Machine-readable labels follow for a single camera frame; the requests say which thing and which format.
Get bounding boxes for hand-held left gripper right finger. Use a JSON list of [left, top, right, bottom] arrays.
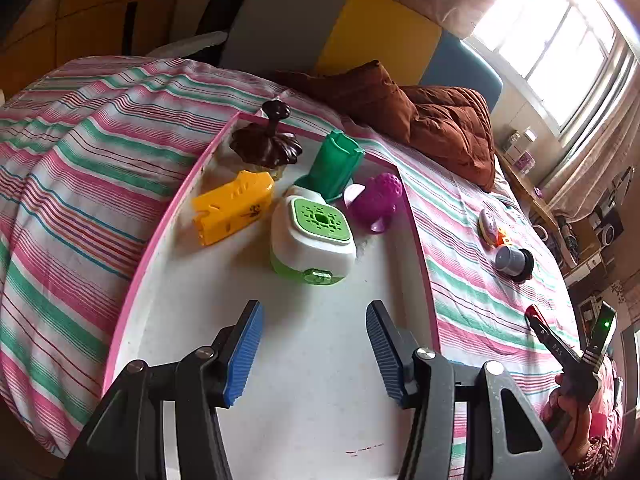
[[366, 300, 573, 480]]

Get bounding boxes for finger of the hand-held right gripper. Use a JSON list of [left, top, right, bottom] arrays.
[[529, 316, 585, 367]]

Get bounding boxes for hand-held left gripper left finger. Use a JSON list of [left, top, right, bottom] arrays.
[[60, 300, 265, 480]]

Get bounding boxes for pink rimmed white tray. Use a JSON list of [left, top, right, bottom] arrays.
[[102, 110, 441, 480]]

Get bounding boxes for green white plug-in device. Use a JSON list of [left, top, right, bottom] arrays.
[[270, 192, 357, 286]]

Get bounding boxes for yellow orange plastic box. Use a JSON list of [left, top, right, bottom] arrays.
[[191, 170, 276, 247]]

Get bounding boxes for green plastic cylinder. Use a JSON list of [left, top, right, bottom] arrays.
[[294, 130, 365, 202]]

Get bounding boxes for dark brown hair clip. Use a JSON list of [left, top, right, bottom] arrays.
[[230, 99, 304, 168]]

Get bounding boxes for person's right hand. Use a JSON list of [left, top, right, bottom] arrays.
[[542, 387, 596, 463]]

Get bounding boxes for person's floral clothing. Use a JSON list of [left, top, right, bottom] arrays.
[[567, 360, 626, 480]]

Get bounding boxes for grey cylinder with black cap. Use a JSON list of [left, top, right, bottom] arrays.
[[495, 245, 535, 283]]

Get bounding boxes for dark radio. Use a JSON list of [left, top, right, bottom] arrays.
[[590, 187, 626, 248]]

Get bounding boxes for purple egg shaped toy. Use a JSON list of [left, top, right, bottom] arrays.
[[478, 207, 501, 247]]

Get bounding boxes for wooden side table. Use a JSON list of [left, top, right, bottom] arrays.
[[495, 150, 562, 233]]

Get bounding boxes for long beige curtain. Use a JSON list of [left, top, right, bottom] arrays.
[[545, 55, 640, 206]]

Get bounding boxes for brown pillows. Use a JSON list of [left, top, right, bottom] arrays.
[[272, 60, 496, 193]]

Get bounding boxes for striped bed sheet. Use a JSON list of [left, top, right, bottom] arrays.
[[0, 55, 586, 480]]

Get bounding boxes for window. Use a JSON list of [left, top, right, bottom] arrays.
[[470, 0, 627, 131]]

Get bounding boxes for grey yellow blue headboard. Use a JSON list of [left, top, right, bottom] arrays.
[[220, 0, 503, 111]]

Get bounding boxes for wooden wardrobe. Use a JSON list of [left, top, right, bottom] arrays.
[[0, 0, 241, 56]]

